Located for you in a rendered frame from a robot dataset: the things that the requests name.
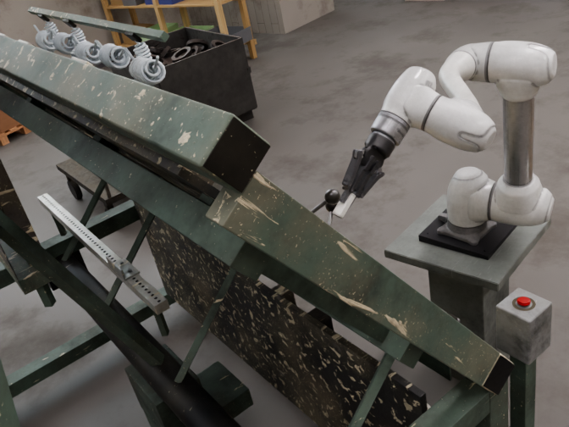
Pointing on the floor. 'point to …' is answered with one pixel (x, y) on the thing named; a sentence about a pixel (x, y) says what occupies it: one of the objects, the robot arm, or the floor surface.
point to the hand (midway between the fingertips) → (344, 204)
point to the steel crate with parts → (204, 69)
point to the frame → (245, 347)
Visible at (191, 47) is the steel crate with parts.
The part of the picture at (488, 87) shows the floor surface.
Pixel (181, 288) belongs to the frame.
